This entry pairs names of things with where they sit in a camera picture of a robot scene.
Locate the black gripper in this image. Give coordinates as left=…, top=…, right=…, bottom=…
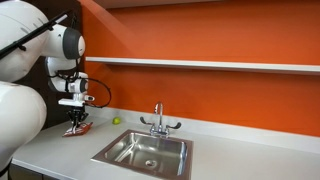
left=67, top=106, right=90, bottom=130

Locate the red snack packet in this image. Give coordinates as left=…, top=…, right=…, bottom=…
left=62, top=121, right=94, bottom=138

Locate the stainless steel sink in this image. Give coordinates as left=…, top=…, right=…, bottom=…
left=90, top=129, right=194, bottom=180

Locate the dark brown wall panel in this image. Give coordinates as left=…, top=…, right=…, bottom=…
left=13, top=0, right=87, bottom=131

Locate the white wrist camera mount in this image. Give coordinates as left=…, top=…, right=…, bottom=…
left=58, top=94, right=96, bottom=108

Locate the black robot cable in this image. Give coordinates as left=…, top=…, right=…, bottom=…
left=49, top=69, right=112, bottom=109

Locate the chrome faucet with black handles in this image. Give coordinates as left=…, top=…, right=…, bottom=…
left=139, top=101, right=183, bottom=139

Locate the long white wall shelf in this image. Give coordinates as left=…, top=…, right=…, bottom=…
left=85, top=56, right=320, bottom=76

